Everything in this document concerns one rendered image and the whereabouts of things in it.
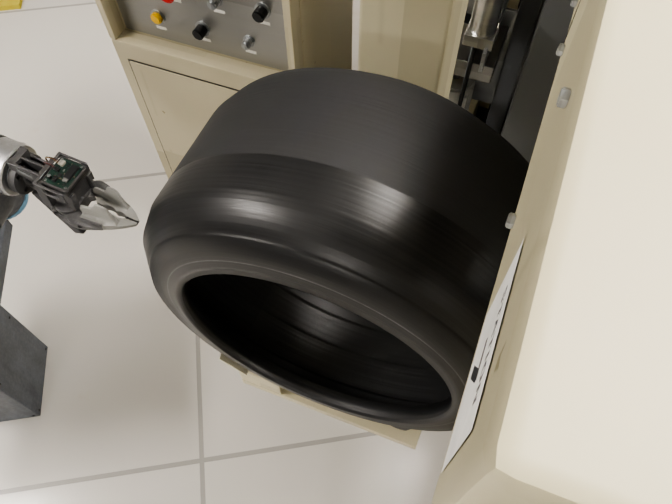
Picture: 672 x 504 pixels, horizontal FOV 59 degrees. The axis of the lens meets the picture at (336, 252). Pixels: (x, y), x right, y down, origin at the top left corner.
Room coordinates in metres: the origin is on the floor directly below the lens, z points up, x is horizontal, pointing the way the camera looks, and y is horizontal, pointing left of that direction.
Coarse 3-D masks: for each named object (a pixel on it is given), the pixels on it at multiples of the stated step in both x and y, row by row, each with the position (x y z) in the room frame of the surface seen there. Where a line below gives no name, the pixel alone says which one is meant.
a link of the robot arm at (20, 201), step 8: (0, 200) 0.65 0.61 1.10; (8, 200) 0.65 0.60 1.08; (16, 200) 0.67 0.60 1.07; (24, 200) 0.68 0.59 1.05; (0, 208) 0.63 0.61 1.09; (8, 208) 0.64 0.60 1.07; (16, 208) 0.66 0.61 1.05; (24, 208) 0.68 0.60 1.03; (0, 216) 0.62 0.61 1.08; (8, 216) 0.65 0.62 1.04; (0, 224) 0.63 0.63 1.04
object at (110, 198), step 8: (96, 192) 0.60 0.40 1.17; (104, 192) 0.59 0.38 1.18; (112, 192) 0.59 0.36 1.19; (96, 200) 0.59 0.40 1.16; (104, 200) 0.59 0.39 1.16; (112, 200) 0.59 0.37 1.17; (120, 200) 0.58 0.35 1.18; (112, 208) 0.58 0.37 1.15; (120, 208) 0.58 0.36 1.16; (128, 208) 0.58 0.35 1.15; (128, 216) 0.56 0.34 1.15; (136, 216) 0.57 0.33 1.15
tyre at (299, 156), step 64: (256, 128) 0.48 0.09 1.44; (320, 128) 0.46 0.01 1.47; (384, 128) 0.46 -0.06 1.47; (448, 128) 0.47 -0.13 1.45; (192, 192) 0.41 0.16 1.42; (256, 192) 0.38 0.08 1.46; (320, 192) 0.37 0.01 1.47; (384, 192) 0.37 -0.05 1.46; (448, 192) 0.38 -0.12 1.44; (512, 192) 0.41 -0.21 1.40; (192, 256) 0.36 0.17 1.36; (256, 256) 0.33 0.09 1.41; (320, 256) 0.31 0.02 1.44; (384, 256) 0.31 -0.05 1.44; (448, 256) 0.31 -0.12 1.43; (192, 320) 0.38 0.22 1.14; (256, 320) 0.46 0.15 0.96; (320, 320) 0.48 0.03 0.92; (384, 320) 0.27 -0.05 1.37; (448, 320) 0.26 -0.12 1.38; (320, 384) 0.35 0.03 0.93; (384, 384) 0.34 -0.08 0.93; (448, 384) 0.23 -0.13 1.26
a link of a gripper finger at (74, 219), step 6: (78, 210) 0.57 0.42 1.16; (66, 216) 0.56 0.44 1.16; (72, 216) 0.56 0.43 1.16; (78, 216) 0.56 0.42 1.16; (66, 222) 0.56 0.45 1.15; (72, 222) 0.55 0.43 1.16; (78, 222) 0.55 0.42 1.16; (84, 222) 0.55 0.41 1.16; (90, 222) 0.55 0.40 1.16; (96, 222) 0.55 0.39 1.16; (78, 228) 0.55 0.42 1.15; (84, 228) 0.55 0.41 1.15; (90, 228) 0.55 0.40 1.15; (96, 228) 0.55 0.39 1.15; (102, 228) 0.55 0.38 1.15
